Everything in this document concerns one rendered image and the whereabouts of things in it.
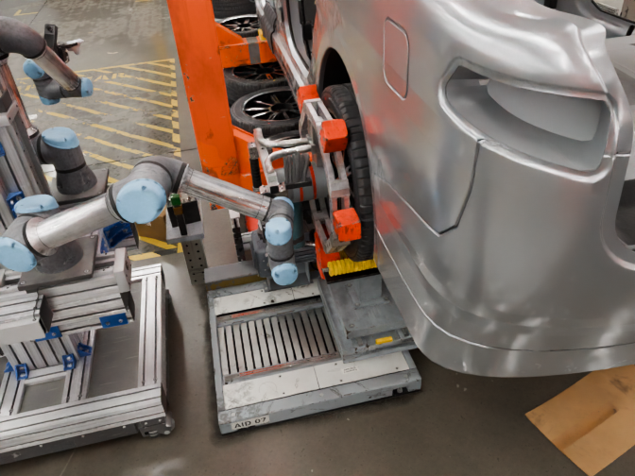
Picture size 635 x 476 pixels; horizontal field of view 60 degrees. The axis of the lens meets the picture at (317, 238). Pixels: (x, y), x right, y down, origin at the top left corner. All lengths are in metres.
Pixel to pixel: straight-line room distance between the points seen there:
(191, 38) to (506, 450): 1.95
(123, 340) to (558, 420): 1.79
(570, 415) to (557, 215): 1.47
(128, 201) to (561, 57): 1.06
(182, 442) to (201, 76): 1.44
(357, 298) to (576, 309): 1.35
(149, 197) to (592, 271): 1.04
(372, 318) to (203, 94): 1.16
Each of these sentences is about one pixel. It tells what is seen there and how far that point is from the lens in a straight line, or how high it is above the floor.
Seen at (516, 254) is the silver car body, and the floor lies 1.21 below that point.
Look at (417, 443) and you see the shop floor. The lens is 2.26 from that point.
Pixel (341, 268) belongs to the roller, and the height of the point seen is 0.52.
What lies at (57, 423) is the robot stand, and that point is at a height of 0.23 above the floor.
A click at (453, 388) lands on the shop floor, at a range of 2.43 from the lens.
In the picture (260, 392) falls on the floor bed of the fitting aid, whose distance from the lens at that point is 2.32.
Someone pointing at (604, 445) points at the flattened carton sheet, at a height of 0.01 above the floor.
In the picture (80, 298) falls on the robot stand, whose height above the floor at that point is 0.69.
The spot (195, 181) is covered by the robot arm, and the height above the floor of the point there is 1.10.
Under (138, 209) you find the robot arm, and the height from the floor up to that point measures 1.12.
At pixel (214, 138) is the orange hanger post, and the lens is 2.40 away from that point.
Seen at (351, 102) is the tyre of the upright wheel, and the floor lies 1.17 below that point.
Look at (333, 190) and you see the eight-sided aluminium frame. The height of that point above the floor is 0.96.
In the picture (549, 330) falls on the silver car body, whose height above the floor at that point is 1.00.
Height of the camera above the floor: 1.89
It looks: 36 degrees down
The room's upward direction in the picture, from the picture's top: 4 degrees counter-clockwise
